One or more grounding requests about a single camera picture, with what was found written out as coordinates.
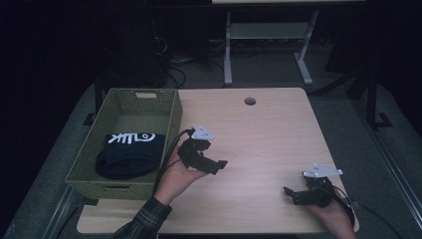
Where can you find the person's left hand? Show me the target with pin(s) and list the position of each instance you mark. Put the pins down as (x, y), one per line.
(175, 181)

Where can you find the grey table edge bracket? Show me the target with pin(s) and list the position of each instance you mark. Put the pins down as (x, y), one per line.
(355, 202)

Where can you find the green woven basket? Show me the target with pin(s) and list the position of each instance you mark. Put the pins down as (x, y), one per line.
(96, 132)

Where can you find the dark blue sweater white print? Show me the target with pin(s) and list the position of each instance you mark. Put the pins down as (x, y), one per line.
(132, 156)

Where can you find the black metal stand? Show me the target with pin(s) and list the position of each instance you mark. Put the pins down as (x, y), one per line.
(371, 99)
(96, 99)

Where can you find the aluminium floor rail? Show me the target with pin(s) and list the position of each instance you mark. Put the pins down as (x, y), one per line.
(59, 212)
(391, 166)

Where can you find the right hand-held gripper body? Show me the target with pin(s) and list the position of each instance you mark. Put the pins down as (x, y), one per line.
(315, 191)

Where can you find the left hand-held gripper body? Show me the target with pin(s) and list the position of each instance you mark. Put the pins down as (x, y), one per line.
(194, 154)

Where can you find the person's right hand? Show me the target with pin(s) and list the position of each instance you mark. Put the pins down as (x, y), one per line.
(331, 220)

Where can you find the white metal stand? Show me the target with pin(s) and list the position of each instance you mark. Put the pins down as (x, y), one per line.
(268, 31)

